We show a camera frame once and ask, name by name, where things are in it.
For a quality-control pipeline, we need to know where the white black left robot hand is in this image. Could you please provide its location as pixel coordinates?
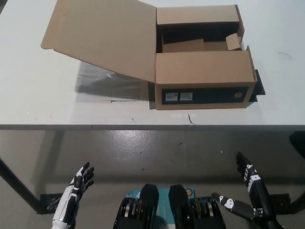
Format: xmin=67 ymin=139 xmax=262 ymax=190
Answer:
xmin=51 ymin=162 xmax=95 ymax=229

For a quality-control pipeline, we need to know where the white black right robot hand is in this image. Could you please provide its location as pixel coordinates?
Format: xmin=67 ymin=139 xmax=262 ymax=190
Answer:
xmin=211 ymin=151 xmax=283 ymax=229

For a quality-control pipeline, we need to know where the brown cardboard storage box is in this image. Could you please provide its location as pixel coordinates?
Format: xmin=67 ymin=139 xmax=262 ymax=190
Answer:
xmin=40 ymin=0 xmax=258 ymax=111

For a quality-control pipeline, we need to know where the black teal robot torso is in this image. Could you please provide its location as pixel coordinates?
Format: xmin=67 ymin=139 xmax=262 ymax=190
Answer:
xmin=114 ymin=183 xmax=226 ymax=229

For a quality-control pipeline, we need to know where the black floor tape square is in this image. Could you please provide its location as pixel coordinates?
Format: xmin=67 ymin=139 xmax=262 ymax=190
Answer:
xmin=39 ymin=192 xmax=65 ymax=214
xmin=268 ymin=193 xmax=292 ymax=211

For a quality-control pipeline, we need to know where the black metal table leg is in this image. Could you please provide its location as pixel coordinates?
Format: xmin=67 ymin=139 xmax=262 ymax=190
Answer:
xmin=0 ymin=157 xmax=43 ymax=214

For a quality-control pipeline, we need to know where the black rounded object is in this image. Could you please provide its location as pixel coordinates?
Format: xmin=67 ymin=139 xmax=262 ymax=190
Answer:
xmin=289 ymin=133 xmax=305 ymax=158

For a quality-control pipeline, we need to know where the clear plastic sheet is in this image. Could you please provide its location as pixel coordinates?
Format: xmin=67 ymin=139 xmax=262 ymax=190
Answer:
xmin=75 ymin=61 xmax=156 ymax=103

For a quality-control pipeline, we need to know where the small brown cardboard carton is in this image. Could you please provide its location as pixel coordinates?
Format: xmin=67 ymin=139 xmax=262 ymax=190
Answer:
xmin=225 ymin=33 xmax=243 ymax=52

